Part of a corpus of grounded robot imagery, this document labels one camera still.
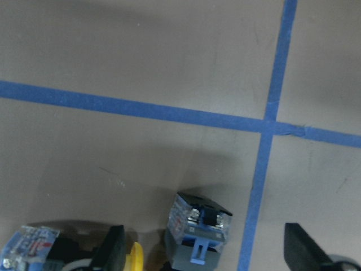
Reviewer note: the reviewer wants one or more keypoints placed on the yellow push button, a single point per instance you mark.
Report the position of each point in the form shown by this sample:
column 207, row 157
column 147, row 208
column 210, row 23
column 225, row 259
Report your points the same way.
column 42, row 248
column 196, row 233

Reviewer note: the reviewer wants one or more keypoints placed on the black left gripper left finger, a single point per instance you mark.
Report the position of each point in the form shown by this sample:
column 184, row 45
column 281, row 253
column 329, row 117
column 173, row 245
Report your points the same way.
column 111, row 255

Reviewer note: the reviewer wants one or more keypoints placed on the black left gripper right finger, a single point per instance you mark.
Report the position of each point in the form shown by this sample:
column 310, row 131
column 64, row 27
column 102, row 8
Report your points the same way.
column 301, row 252

